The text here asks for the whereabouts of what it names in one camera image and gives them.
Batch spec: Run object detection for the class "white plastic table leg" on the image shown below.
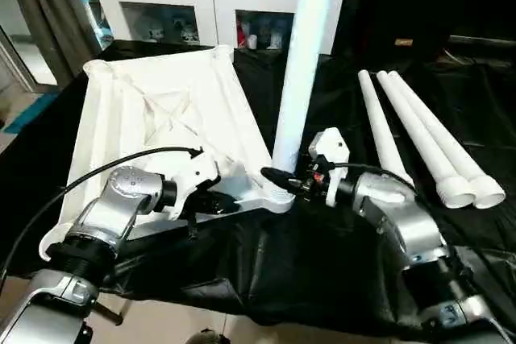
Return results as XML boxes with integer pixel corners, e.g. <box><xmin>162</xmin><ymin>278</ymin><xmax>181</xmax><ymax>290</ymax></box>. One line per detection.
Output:
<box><xmin>387</xmin><ymin>70</ymin><xmax>507</xmax><ymax>209</ymax></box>
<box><xmin>377</xmin><ymin>70</ymin><xmax>477</xmax><ymax>210</ymax></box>
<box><xmin>357</xmin><ymin>70</ymin><xmax>416</xmax><ymax>188</ymax></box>
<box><xmin>272</xmin><ymin>0</ymin><xmax>338</xmax><ymax>198</ymax></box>

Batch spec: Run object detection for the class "white plastic table top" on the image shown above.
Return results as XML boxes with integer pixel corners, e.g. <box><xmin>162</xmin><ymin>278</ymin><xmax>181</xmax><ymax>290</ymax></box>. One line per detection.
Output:
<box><xmin>38</xmin><ymin>44</ymin><xmax>298</xmax><ymax>261</ymax></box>

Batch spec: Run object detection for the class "black work surface mat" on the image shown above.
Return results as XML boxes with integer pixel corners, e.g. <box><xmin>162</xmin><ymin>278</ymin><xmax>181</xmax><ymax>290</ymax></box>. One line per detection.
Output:
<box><xmin>0</xmin><ymin>39</ymin><xmax>516</xmax><ymax>329</ymax></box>

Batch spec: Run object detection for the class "black left robot foot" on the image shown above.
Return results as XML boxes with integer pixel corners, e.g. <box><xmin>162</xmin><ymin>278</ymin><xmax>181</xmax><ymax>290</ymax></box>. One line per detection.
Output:
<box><xmin>187</xmin><ymin>329</ymin><xmax>229</xmax><ymax>344</ymax></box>

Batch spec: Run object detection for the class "white figurine in cabinet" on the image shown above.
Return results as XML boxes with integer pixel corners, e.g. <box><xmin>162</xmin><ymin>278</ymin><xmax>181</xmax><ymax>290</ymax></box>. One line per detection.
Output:
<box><xmin>145</xmin><ymin>24</ymin><xmax>165</xmax><ymax>42</ymax></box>

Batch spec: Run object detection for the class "teal floor mat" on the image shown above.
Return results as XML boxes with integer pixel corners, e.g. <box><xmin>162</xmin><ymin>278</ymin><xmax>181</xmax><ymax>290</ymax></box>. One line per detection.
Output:
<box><xmin>0</xmin><ymin>92</ymin><xmax>61</xmax><ymax>135</ymax></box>

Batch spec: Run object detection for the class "white teal patterned roll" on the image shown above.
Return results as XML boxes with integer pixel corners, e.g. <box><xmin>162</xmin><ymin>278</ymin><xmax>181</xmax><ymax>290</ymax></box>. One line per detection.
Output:
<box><xmin>74</xmin><ymin>0</ymin><xmax>114</xmax><ymax>51</ymax></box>

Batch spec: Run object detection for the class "grey curtain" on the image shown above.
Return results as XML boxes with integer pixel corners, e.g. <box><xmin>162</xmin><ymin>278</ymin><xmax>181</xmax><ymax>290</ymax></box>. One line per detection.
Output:
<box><xmin>3</xmin><ymin>0</ymin><xmax>102</xmax><ymax>87</ymax></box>

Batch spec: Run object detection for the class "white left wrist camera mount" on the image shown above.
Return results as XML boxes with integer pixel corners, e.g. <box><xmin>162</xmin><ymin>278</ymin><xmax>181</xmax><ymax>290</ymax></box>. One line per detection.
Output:
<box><xmin>163</xmin><ymin>150</ymin><xmax>222</xmax><ymax>221</ymax></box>

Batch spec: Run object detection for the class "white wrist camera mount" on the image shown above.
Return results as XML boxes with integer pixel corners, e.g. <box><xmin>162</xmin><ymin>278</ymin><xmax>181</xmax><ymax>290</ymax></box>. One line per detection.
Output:
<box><xmin>163</xmin><ymin>150</ymin><xmax>222</xmax><ymax>221</ymax></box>
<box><xmin>309</xmin><ymin>127</ymin><xmax>351</xmax><ymax>205</ymax></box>

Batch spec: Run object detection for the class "black left wrist camera cable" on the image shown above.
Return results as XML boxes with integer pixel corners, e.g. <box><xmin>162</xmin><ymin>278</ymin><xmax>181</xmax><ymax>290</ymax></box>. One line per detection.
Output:
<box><xmin>0</xmin><ymin>147</ymin><xmax>203</xmax><ymax>280</ymax></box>

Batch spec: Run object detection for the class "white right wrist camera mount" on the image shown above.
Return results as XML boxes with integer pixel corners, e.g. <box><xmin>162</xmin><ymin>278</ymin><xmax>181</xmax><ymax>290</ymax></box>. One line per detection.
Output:
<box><xmin>309</xmin><ymin>127</ymin><xmax>351</xmax><ymax>205</ymax></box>

